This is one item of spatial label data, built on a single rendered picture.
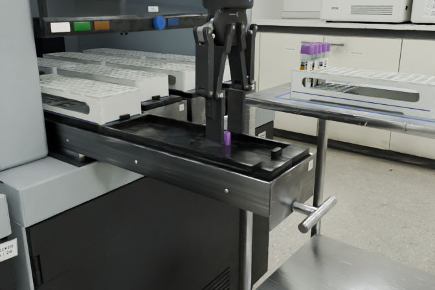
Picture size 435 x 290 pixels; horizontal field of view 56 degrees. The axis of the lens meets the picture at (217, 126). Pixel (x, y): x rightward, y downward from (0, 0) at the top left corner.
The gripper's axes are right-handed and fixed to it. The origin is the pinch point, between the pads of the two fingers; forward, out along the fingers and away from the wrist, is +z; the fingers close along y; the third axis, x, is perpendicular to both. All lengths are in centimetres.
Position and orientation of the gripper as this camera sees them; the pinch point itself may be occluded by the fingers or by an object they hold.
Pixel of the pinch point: (226, 116)
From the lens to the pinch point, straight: 65.4
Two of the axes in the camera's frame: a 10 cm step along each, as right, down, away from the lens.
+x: 8.0, 1.8, -5.7
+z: -0.1, 9.6, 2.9
